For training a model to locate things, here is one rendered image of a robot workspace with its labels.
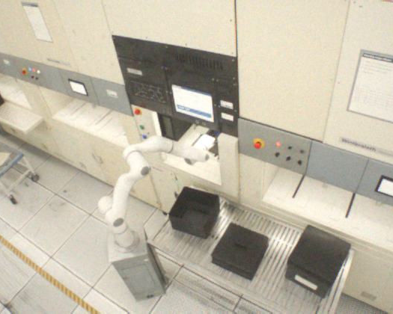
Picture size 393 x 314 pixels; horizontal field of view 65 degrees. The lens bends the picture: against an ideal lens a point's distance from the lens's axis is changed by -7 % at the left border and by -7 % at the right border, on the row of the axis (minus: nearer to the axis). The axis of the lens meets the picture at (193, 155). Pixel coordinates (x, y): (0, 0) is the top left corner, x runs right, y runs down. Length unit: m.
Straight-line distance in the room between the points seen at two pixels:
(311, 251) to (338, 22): 1.25
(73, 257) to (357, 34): 3.03
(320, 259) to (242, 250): 0.49
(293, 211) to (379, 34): 1.34
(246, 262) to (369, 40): 1.42
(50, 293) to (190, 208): 1.63
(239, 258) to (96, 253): 1.69
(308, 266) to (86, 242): 2.28
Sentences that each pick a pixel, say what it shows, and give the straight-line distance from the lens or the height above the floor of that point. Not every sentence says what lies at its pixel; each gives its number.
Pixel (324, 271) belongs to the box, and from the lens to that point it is 2.00.
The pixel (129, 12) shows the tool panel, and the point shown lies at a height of 2.12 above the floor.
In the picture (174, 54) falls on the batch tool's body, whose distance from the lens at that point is 1.94.
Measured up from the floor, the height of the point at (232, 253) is 0.86.
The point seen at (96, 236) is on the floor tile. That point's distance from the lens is 3.52.
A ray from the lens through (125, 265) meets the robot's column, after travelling 2.48.
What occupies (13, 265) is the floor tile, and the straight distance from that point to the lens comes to 3.78.
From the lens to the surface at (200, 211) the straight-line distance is 2.45.
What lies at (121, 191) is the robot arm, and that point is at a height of 1.28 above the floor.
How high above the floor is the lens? 2.77
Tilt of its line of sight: 45 degrees down
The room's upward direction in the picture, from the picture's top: 9 degrees counter-clockwise
